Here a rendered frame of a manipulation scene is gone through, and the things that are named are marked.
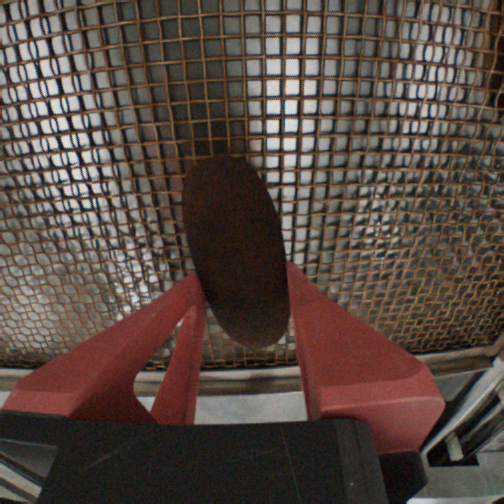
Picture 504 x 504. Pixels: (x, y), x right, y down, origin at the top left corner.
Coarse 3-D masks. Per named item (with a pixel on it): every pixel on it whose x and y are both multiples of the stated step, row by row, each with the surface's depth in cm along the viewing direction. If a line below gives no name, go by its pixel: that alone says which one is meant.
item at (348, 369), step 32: (320, 320) 6; (352, 320) 6; (320, 352) 5; (352, 352) 5; (384, 352) 5; (320, 384) 4; (352, 384) 4; (384, 384) 4; (416, 384) 4; (320, 416) 4; (352, 416) 4; (384, 416) 4; (416, 416) 4; (384, 448) 5; (416, 448) 5; (384, 480) 5; (416, 480) 4
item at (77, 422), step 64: (128, 320) 8; (192, 320) 11; (64, 384) 5; (128, 384) 6; (192, 384) 10; (0, 448) 4; (64, 448) 4; (128, 448) 4; (192, 448) 4; (256, 448) 4; (320, 448) 4
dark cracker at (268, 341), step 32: (224, 160) 9; (192, 192) 9; (224, 192) 9; (256, 192) 9; (192, 224) 10; (224, 224) 10; (256, 224) 10; (192, 256) 11; (224, 256) 10; (256, 256) 10; (224, 288) 11; (256, 288) 11; (288, 288) 12; (224, 320) 13; (256, 320) 12; (288, 320) 13
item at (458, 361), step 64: (0, 0) 6; (128, 0) 7; (384, 0) 7; (0, 64) 7; (128, 64) 8; (320, 64) 8; (448, 64) 8; (128, 128) 9; (192, 128) 9; (320, 128) 9; (448, 128) 9; (0, 192) 10; (128, 192) 10; (0, 256) 11; (320, 256) 12; (384, 256) 12; (0, 320) 14; (0, 384) 16; (256, 384) 17
